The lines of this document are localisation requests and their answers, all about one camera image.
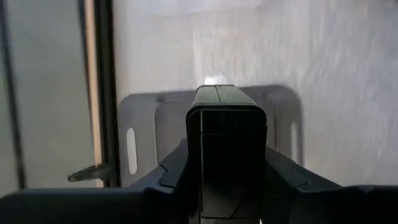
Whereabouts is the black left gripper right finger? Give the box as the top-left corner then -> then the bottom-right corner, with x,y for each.
266,146 -> 398,224

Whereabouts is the black pepper spice tin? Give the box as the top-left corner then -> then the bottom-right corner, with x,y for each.
185,84 -> 268,224

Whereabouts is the black floor strip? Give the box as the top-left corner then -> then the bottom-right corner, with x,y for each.
0,0 -> 27,190

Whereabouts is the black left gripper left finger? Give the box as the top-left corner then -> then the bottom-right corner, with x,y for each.
0,138 -> 190,224

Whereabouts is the black frame clamp bracket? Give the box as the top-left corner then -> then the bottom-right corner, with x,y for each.
67,164 -> 113,183

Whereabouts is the black aluminium table frame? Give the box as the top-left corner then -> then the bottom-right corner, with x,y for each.
94,0 -> 121,188

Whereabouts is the left clear bin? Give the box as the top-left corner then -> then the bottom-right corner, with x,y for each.
117,84 -> 305,188

